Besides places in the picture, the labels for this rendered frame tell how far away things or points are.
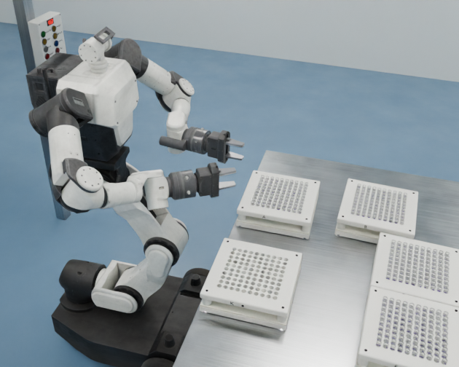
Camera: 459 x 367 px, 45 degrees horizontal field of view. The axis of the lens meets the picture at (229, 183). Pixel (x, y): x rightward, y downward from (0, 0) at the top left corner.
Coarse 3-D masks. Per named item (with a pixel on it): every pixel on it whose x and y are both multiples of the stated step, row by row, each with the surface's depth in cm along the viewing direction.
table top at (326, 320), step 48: (336, 192) 204; (432, 192) 205; (240, 240) 181; (288, 240) 181; (336, 240) 182; (432, 240) 183; (336, 288) 164; (192, 336) 148; (240, 336) 149; (288, 336) 149; (336, 336) 150
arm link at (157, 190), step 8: (160, 176) 172; (168, 176) 174; (176, 176) 171; (144, 184) 172; (152, 184) 170; (160, 184) 170; (168, 184) 171; (176, 184) 170; (144, 192) 176; (152, 192) 170; (160, 192) 170; (168, 192) 171; (176, 192) 171; (152, 200) 170; (160, 200) 170; (152, 208) 170
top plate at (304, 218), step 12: (252, 180) 196; (300, 180) 197; (312, 180) 197; (252, 192) 190; (264, 192) 190; (312, 192) 191; (240, 204) 185; (264, 204) 185; (276, 204) 185; (288, 204) 185; (312, 204) 186; (252, 216) 182; (264, 216) 181; (276, 216) 180; (288, 216) 180; (300, 216) 180; (312, 216) 181
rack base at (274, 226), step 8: (248, 216) 187; (240, 224) 185; (248, 224) 185; (256, 224) 184; (264, 224) 183; (272, 224) 184; (280, 224) 184; (288, 224) 184; (272, 232) 184; (280, 232) 183; (288, 232) 182; (296, 232) 181; (304, 232) 181
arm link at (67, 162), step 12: (60, 132) 157; (72, 132) 159; (60, 144) 155; (72, 144) 156; (60, 156) 153; (72, 156) 154; (60, 168) 151; (72, 168) 150; (84, 168) 151; (60, 180) 153; (72, 180) 149; (84, 180) 149; (96, 180) 152; (60, 192) 154; (60, 204) 155
